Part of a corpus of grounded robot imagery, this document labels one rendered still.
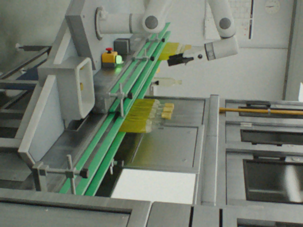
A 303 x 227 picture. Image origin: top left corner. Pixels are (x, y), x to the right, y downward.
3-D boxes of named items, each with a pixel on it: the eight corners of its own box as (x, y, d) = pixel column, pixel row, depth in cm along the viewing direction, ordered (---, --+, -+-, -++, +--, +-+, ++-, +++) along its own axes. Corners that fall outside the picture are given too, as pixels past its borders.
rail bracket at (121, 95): (106, 118, 178) (133, 119, 176) (103, 83, 171) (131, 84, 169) (108, 115, 181) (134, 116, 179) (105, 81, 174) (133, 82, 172)
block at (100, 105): (91, 113, 179) (106, 114, 178) (89, 94, 175) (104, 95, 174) (94, 111, 182) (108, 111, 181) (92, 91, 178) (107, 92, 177)
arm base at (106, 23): (92, 15, 175) (126, 14, 172) (98, -1, 183) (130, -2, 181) (98, 42, 186) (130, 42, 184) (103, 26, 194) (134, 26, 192)
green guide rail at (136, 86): (108, 111, 182) (125, 112, 181) (108, 110, 182) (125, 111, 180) (162, 31, 338) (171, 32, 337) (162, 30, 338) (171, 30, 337)
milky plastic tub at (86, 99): (62, 119, 161) (82, 120, 160) (56, 67, 152) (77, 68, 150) (76, 103, 177) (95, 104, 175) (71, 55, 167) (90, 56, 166)
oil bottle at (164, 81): (143, 86, 267) (181, 87, 262) (143, 78, 265) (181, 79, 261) (144, 83, 272) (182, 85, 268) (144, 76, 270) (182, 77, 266)
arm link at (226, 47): (233, 15, 160) (235, 23, 169) (208, 22, 162) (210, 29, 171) (240, 51, 158) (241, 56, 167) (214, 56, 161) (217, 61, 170)
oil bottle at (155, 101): (118, 111, 203) (159, 113, 199) (118, 101, 200) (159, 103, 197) (121, 107, 208) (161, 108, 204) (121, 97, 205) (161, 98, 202)
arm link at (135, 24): (133, 34, 190) (166, 33, 188) (128, 34, 177) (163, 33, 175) (133, 13, 188) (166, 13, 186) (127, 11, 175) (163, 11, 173)
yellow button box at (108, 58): (101, 67, 213) (114, 67, 211) (100, 53, 210) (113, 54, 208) (105, 63, 219) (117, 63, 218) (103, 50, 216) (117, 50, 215)
